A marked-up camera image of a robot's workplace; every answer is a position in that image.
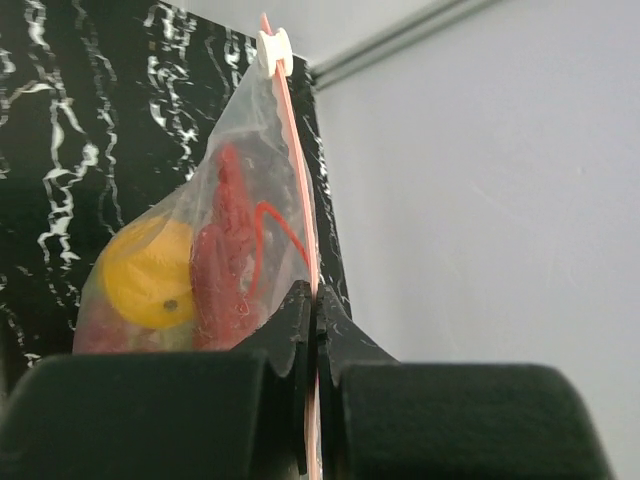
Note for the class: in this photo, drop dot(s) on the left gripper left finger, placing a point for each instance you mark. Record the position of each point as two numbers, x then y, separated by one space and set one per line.
237 414

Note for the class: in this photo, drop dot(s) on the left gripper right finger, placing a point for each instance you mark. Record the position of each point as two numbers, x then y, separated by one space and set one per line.
384 419

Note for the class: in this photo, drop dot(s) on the clear zip top bag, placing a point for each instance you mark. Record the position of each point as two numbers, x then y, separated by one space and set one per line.
259 120

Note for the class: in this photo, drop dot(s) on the fake red grapes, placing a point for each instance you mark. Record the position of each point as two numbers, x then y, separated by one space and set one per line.
227 311

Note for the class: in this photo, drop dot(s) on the fake orange fruit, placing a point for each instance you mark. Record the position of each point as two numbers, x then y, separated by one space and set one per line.
145 272

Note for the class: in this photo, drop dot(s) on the black marble pattern mat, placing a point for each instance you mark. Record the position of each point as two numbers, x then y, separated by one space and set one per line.
105 109

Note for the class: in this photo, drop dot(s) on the aluminium frame rail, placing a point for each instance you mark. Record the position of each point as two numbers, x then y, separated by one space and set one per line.
429 20

